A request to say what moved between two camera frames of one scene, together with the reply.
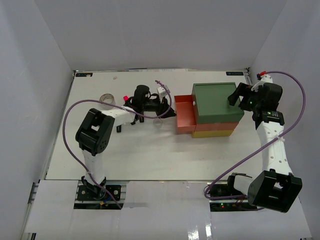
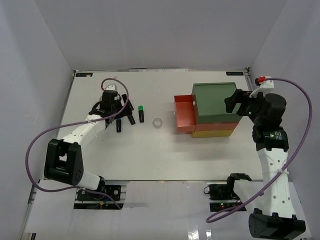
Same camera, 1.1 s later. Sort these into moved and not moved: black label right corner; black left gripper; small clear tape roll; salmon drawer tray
Moved: black left gripper
Not moved: black label right corner; salmon drawer tray; small clear tape roll
